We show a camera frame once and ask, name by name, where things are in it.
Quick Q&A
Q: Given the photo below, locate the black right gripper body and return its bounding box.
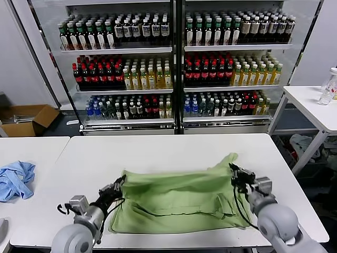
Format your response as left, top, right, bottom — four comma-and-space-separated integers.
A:
231, 172, 256, 190

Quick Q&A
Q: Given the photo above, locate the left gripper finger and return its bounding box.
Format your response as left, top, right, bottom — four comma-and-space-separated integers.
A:
114, 176, 127, 191
98, 181, 120, 195

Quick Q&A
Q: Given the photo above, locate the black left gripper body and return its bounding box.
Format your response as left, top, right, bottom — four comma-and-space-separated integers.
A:
97, 190, 123, 210

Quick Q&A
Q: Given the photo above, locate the light green polo shirt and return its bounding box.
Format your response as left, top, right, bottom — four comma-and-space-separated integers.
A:
109, 152, 255, 235

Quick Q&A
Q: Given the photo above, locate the glass beverage display cooler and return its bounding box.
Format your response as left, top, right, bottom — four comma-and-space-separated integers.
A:
179, 0, 325, 135
11, 0, 177, 137

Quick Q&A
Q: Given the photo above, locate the white cooler shelf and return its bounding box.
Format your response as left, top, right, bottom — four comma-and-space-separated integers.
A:
183, 115, 272, 124
75, 89, 174, 95
184, 84, 281, 93
82, 118, 175, 130
61, 47, 174, 55
184, 44, 293, 52

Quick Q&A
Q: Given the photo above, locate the white grey cloth pile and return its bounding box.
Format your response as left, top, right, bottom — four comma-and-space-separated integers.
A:
289, 133, 321, 164

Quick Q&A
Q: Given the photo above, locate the teal grey cloth pile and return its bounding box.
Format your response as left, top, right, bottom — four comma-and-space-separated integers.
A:
320, 137, 337, 172

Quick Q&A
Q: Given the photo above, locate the crumpled light blue shirt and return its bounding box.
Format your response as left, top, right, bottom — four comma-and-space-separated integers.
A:
0, 160, 36, 203

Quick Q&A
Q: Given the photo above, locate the white side table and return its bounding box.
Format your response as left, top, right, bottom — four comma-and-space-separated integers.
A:
267, 85, 337, 177

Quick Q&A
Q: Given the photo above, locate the grey metal parts bundle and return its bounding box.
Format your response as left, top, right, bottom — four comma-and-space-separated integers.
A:
12, 113, 36, 123

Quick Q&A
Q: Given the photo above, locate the open brown cardboard box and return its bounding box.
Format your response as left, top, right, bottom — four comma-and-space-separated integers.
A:
0, 104, 61, 138

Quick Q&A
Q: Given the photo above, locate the small clear plastic bottle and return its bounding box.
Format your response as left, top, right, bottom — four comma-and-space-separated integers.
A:
319, 88, 333, 105

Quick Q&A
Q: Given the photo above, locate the grey device edge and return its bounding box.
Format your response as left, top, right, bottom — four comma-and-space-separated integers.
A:
0, 218, 9, 242

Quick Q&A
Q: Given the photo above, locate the clear bottle white cap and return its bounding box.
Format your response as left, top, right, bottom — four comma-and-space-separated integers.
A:
321, 67, 337, 92

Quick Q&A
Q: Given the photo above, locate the green cap tea bottle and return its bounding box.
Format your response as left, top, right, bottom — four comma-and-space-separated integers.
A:
223, 18, 232, 46
194, 18, 204, 46
232, 17, 242, 45
213, 18, 223, 46
184, 18, 194, 46
105, 21, 116, 50
86, 22, 97, 50
203, 18, 213, 46
67, 23, 79, 51
58, 23, 70, 51
95, 21, 107, 50
76, 22, 88, 51

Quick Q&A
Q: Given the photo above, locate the beige label drink bottle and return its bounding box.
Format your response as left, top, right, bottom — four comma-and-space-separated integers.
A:
250, 17, 261, 44
241, 17, 252, 44

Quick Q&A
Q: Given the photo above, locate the dark bottle blue white label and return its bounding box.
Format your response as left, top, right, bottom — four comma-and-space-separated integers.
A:
160, 17, 171, 41
268, 16, 278, 43
131, 18, 141, 41
285, 16, 295, 43
123, 19, 133, 42
260, 16, 269, 43
142, 18, 151, 41
277, 16, 286, 43
114, 20, 124, 42
151, 17, 161, 41

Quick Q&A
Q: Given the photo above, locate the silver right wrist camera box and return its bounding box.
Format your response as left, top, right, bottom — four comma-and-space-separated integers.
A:
254, 177, 273, 197

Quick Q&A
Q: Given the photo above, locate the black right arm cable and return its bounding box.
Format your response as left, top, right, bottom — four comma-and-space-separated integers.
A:
231, 184, 260, 230

